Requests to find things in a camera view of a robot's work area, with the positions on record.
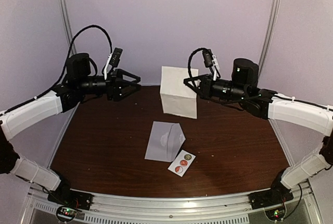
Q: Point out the left circuit board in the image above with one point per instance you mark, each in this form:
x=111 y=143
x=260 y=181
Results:
x=65 y=214

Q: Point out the orange round sticker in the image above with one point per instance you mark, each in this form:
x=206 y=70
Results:
x=183 y=163

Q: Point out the green round sticker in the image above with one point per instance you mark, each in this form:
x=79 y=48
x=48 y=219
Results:
x=187 y=157

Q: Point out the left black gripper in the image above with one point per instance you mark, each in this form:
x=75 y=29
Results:
x=112 y=85

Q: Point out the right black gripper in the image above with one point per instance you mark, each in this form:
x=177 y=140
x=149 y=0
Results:
x=205 y=83

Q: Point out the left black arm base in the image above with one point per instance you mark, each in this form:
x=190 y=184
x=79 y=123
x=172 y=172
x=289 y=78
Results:
x=71 y=198

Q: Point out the pale blue envelope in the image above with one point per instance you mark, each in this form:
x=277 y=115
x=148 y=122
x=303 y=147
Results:
x=165 y=141

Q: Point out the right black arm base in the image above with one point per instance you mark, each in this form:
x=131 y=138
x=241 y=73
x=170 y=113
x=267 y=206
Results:
x=270 y=197

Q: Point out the red white round sticker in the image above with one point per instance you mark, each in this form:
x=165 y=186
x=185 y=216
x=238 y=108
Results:
x=178 y=169

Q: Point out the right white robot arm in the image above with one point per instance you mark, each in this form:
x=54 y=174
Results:
x=266 y=104

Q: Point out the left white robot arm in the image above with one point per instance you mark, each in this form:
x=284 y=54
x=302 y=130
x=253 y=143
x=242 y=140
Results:
x=59 y=99

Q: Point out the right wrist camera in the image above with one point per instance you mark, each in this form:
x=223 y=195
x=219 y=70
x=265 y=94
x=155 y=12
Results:
x=211 y=62

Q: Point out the cream letter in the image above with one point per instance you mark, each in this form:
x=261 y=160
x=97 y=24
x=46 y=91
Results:
x=177 y=99

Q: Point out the circuit board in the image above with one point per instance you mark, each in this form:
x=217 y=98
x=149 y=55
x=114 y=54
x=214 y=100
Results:
x=65 y=214
x=275 y=213

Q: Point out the white sticker sheet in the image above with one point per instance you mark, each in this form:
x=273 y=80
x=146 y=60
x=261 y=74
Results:
x=177 y=160

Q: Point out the aluminium front rail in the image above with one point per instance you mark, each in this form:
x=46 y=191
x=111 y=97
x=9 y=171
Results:
x=231 y=208

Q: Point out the right circuit board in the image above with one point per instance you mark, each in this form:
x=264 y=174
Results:
x=275 y=213

